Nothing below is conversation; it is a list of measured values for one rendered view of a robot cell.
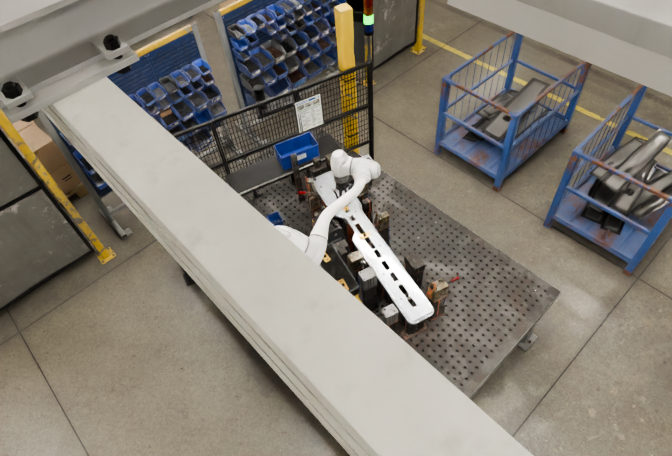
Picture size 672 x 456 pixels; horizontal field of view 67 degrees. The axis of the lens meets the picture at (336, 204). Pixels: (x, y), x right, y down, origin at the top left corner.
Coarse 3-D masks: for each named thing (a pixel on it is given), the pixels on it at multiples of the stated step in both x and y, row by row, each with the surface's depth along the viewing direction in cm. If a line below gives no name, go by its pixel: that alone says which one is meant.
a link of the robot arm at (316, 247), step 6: (312, 240) 265; (318, 240) 267; (324, 240) 269; (312, 246) 263; (318, 246) 266; (324, 246) 268; (306, 252) 261; (312, 252) 263; (318, 252) 265; (324, 252) 269; (312, 258) 263; (318, 258) 264; (318, 264) 266
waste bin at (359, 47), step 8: (352, 0) 610; (360, 0) 615; (352, 8) 615; (360, 8) 621; (360, 16) 583; (360, 24) 593; (360, 32) 602; (360, 40) 611; (360, 48) 620; (360, 56) 630
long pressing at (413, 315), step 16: (320, 176) 380; (320, 192) 369; (352, 208) 358; (352, 224) 348; (368, 224) 348; (352, 240) 340; (368, 256) 331; (384, 256) 330; (384, 272) 322; (400, 272) 321; (384, 288) 315; (416, 288) 313; (400, 304) 307; (416, 304) 306; (416, 320) 300
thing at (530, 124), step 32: (512, 32) 494; (512, 64) 532; (448, 96) 472; (480, 96) 435; (512, 96) 514; (544, 96) 433; (576, 96) 495; (480, 128) 504; (512, 128) 426; (544, 128) 516; (480, 160) 494; (512, 160) 491
